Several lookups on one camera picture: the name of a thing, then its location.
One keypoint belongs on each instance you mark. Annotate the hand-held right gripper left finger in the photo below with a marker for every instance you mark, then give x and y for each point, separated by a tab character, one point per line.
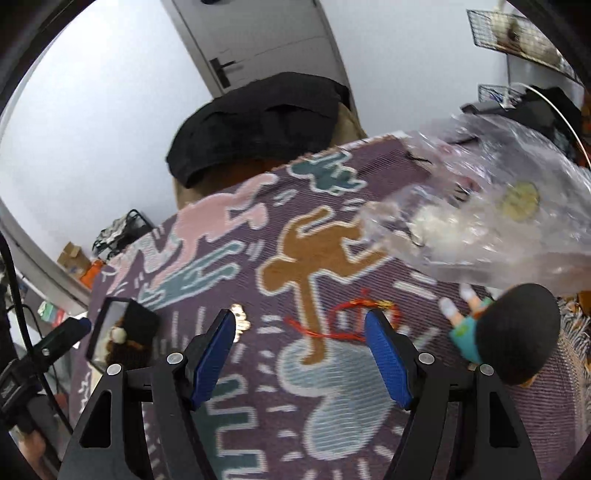
212	364

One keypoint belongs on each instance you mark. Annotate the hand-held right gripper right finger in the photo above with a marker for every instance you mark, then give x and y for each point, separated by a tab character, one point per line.
390	360

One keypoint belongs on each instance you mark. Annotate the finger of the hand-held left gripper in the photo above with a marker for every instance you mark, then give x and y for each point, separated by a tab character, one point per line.
62	339

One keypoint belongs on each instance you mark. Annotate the black jewelry box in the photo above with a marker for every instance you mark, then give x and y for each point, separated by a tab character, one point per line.
143	318

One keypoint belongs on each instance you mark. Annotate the gold jewelry piece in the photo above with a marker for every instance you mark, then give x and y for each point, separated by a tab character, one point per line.
242	325

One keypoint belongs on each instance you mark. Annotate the person's left hand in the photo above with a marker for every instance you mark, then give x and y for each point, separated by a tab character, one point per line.
34	450

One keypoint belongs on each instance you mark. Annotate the red and green box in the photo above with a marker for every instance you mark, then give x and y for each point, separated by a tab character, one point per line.
51	311

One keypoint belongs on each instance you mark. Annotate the orange box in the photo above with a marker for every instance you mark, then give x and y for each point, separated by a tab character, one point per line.
92	274

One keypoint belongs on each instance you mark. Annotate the brown cardboard box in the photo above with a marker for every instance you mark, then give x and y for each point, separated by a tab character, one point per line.
74	258

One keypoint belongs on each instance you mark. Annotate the printed purple blanket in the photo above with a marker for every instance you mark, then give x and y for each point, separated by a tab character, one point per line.
286	277

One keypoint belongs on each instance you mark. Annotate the black metal rack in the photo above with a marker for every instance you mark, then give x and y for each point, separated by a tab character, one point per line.
117	230

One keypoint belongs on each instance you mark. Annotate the black-haired doll figure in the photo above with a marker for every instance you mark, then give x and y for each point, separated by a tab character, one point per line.
521	332

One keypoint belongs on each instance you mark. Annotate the clear plastic bag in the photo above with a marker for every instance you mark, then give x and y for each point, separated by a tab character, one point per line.
485	240

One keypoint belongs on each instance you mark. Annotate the tan chair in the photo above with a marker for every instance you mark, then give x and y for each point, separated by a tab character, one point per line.
352	127

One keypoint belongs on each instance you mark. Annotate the black cloth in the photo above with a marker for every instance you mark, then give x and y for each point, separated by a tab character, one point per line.
258	120

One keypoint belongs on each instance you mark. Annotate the black device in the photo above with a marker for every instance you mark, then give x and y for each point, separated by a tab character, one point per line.
549	110

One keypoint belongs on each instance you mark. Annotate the grey door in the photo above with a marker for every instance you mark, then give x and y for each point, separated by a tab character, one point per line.
277	37

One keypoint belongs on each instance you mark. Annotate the white woven bag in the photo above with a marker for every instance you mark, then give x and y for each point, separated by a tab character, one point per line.
531	41

